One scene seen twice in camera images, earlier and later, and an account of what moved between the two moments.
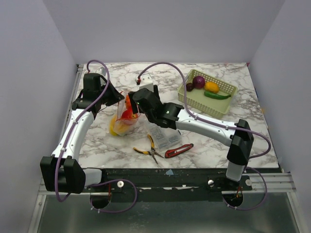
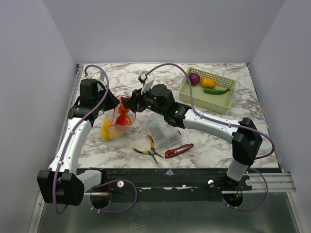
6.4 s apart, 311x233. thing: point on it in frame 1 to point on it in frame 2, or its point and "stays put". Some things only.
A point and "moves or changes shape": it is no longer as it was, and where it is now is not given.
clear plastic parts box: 165,137 stays put
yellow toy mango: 111,125 to 105,130
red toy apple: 127,114 to 123,119
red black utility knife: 176,151 stays put
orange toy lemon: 211,86 to 208,82
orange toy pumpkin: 128,103 moves or changes shape
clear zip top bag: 125,118 moves or changes shape
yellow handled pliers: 151,152 stays put
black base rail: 169,184 stays put
